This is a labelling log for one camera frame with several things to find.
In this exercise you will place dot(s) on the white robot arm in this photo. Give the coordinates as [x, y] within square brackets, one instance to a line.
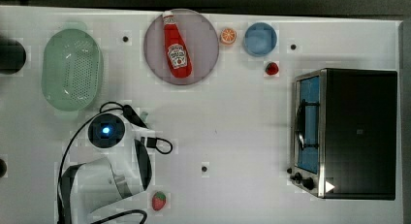
[122, 171]

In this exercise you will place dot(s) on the green mug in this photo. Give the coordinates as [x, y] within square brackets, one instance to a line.
[144, 116]

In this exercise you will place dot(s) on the red plush ketchup bottle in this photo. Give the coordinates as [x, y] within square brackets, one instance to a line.
[176, 51]

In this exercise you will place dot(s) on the orange slice toy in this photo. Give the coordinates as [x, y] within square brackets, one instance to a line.
[228, 36]

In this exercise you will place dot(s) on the small red strawberry toy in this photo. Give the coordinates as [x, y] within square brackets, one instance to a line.
[272, 69]

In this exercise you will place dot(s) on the blue cup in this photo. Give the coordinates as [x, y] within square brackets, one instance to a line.
[260, 39]

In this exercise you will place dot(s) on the red plush strawberry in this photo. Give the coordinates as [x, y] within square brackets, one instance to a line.
[158, 200]

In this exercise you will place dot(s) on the silver black toaster oven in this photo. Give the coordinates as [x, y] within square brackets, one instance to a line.
[344, 134]

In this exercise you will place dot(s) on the green perforated colander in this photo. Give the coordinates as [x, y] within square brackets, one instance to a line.
[72, 68]

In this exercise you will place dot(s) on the black round pot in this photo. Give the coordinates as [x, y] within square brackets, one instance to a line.
[3, 168]

